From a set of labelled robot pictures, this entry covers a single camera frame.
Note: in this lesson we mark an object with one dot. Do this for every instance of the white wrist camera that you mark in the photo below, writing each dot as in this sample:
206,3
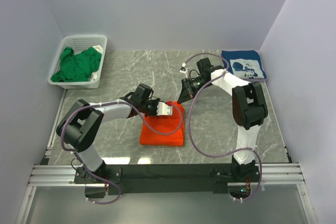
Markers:
184,69
164,109

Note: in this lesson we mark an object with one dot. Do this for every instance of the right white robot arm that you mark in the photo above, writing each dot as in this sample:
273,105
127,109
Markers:
249,110

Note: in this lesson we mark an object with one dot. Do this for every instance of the aluminium frame rail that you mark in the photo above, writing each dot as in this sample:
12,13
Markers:
271,174

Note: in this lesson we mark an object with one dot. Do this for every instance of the orange t shirt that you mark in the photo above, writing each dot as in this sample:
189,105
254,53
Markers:
164,124

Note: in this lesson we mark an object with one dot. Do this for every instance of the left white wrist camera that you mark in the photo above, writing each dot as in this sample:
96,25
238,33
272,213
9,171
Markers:
164,109

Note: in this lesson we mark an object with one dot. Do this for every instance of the green t shirt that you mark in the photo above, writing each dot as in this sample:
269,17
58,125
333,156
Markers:
80,67

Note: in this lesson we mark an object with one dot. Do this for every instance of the folded blue printed t shirt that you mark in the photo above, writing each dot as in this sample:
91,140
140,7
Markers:
245,64

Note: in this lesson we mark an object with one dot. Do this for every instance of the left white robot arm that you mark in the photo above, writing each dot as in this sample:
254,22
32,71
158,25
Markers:
80,125

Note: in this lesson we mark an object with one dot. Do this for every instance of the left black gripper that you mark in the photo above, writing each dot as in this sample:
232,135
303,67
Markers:
153,107

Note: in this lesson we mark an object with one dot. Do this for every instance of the white garment in basket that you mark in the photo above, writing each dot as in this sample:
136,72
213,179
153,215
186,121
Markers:
98,48

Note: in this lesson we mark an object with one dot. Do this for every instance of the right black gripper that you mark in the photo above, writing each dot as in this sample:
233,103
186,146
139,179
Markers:
188,89

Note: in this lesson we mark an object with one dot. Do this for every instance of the white plastic laundry basket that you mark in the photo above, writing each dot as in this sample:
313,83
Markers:
79,43

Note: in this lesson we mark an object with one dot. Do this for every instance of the black base crossbeam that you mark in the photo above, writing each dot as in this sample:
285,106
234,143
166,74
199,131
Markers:
168,178

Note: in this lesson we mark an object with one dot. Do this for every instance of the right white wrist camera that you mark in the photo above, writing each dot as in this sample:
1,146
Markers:
184,69

